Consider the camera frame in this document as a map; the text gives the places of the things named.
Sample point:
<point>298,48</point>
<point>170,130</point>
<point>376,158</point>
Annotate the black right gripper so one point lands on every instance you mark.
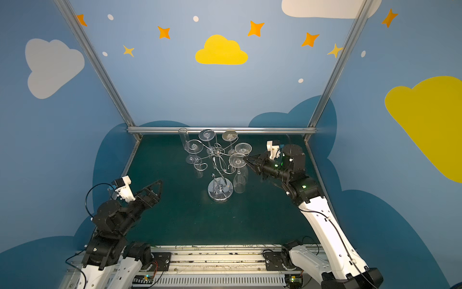
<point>265,167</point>

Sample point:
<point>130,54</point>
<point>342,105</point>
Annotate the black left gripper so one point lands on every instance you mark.
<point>136,197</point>

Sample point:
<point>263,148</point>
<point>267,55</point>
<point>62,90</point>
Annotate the clear wine glass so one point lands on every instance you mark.
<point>230,137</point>
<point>238,163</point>
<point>243,148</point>
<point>193,148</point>
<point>184,136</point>
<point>207,136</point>

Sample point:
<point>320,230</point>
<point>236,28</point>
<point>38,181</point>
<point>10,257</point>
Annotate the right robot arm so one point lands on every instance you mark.
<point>343,268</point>

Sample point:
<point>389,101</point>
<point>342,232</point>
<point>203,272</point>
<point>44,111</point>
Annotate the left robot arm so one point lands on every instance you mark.
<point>109,260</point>

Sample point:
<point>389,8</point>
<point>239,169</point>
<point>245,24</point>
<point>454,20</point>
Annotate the chrome wine glass rack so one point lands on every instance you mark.
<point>220,189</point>

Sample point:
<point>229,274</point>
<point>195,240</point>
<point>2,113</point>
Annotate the green circuit board left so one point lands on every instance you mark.
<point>143,280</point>

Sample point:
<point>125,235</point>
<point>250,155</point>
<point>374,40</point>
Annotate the green circuit board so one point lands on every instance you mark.
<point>143,280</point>
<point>293,282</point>

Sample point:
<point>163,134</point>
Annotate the green circuit board right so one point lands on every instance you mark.
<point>293,282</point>

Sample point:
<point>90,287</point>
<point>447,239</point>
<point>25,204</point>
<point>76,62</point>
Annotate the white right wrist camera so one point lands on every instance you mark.
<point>273,147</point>

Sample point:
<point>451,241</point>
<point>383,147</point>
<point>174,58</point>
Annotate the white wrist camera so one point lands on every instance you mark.
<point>122,188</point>
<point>273,147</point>

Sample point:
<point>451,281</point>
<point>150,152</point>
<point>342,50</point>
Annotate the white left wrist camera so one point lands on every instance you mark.
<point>122,188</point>

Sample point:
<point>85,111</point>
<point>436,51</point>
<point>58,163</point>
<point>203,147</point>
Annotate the aluminium back frame rail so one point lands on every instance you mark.
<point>145,130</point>

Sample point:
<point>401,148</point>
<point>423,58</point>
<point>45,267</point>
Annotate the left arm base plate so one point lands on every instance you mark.
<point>160,262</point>

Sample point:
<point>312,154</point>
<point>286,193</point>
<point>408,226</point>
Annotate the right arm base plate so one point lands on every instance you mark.
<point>275,261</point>

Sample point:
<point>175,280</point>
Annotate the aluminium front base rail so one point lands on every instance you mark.
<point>211,267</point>

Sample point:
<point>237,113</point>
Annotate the aluminium left frame post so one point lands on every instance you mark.
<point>78,31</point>

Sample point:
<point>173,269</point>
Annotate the aluminium frame post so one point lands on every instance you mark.
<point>350,42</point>
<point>78,31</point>

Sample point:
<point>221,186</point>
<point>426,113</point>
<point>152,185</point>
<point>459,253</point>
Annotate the aluminium right frame post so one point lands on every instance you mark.
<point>350,42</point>

